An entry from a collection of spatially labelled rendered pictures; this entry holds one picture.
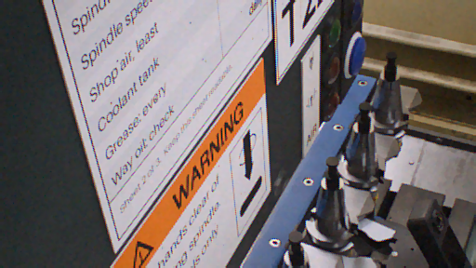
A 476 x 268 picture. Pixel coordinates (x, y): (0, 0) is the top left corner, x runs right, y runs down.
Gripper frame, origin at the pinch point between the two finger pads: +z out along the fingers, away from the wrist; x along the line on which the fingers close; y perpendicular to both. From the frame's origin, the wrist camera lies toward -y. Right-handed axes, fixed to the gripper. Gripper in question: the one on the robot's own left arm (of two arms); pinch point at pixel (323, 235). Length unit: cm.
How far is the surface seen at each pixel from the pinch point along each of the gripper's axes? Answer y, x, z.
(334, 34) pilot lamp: -43.3, -18.7, -6.8
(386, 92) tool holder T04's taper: -8.3, 20.2, -1.0
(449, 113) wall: 25, 60, -4
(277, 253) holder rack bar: -2.6, -6.8, 3.2
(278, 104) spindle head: -43, -27, -6
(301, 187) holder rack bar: -2.9, 4.1, 4.6
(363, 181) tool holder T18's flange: -2.9, 8.1, -2.3
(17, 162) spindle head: -56, -47, -6
